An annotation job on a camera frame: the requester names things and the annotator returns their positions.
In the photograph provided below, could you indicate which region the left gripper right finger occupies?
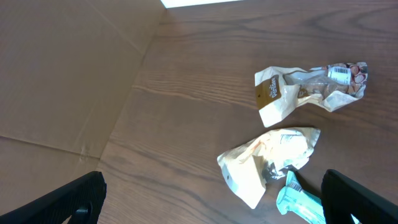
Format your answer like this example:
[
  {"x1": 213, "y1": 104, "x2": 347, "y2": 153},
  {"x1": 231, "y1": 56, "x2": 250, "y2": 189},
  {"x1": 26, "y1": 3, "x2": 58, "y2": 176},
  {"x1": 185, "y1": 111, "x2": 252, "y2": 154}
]
[{"x1": 321, "y1": 169, "x2": 397, "y2": 224}]

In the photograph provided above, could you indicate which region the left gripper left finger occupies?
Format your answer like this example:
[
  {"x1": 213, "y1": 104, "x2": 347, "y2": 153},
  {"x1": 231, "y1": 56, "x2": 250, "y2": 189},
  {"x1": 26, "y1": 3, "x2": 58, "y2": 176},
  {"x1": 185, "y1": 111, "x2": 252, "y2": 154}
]
[{"x1": 1, "y1": 171, "x2": 107, "y2": 224}]

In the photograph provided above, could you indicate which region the cream snack bag with barcode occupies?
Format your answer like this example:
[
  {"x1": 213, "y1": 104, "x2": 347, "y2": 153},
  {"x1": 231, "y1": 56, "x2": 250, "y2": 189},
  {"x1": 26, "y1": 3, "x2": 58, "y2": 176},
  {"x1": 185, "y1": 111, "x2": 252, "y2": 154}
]
[{"x1": 254, "y1": 62, "x2": 368, "y2": 128}]

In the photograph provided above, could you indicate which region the teal snack wrapper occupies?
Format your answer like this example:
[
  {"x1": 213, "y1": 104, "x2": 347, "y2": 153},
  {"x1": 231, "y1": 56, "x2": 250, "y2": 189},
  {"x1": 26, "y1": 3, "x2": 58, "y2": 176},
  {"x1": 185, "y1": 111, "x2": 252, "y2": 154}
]
[{"x1": 276, "y1": 170, "x2": 326, "y2": 224}]

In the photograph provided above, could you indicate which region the crumpled tan snack bag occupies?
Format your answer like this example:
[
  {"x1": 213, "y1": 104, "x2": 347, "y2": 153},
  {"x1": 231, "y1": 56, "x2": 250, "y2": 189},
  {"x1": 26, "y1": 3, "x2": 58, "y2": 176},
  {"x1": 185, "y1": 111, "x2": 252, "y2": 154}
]
[{"x1": 217, "y1": 127, "x2": 321, "y2": 209}]

